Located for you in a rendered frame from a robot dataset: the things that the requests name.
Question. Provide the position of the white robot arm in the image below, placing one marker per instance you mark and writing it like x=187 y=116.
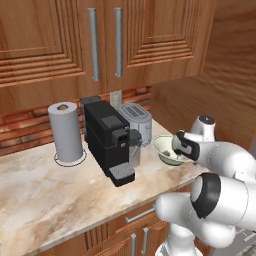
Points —
x=220 y=200

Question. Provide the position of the pale green bowl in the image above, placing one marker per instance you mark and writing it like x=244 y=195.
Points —
x=159 y=144

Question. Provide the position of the silver toaster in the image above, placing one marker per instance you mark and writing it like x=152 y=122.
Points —
x=141 y=125

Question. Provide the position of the black coffee machine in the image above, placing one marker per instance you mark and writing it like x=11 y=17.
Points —
x=103 y=140

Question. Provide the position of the grey fish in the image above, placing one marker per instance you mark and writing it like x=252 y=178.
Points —
x=165 y=153

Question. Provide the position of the grey paper towel roll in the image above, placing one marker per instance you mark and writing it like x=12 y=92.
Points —
x=65 y=133

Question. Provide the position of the wooden drawer front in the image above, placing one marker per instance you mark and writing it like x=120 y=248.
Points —
x=116 y=224

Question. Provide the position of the tall wooden side panel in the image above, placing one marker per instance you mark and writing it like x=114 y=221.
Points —
x=216 y=73

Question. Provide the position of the wooden base cupboard door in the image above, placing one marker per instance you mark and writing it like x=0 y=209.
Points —
x=113 y=248
x=155 y=238

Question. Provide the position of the grey metal appliance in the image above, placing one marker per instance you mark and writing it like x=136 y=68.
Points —
x=245 y=245

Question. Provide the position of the grey wall socket plate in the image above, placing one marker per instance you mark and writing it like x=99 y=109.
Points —
x=116 y=99

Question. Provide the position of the narrow wooden wall cupboard door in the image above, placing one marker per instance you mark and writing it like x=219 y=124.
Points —
x=160 y=36

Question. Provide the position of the wide wooden wall cupboard door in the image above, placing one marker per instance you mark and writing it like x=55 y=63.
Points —
x=40 y=43

